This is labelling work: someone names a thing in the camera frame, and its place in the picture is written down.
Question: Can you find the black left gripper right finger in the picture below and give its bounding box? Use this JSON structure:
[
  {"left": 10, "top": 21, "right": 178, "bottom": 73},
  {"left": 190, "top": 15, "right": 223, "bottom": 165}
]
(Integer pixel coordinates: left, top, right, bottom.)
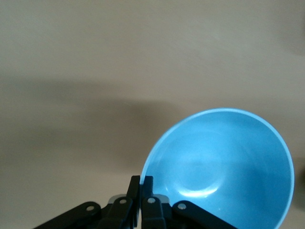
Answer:
[{"left": 142, "top": 176, "right": 236, "bottom": 229}]

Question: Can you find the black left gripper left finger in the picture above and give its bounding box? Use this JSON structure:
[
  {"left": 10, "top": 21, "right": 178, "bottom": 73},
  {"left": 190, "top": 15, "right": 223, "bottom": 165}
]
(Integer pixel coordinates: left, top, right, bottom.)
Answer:
[{"left": 35, "top": 176, "right": 141, "bottom": 229}]

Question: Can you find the blue plastic bowl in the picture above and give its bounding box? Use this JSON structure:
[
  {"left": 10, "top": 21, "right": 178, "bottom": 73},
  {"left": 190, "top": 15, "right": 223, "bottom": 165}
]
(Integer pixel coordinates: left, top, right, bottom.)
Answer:
[{"left": 140, "top": 107, "right": 295, "bottom": 229}]

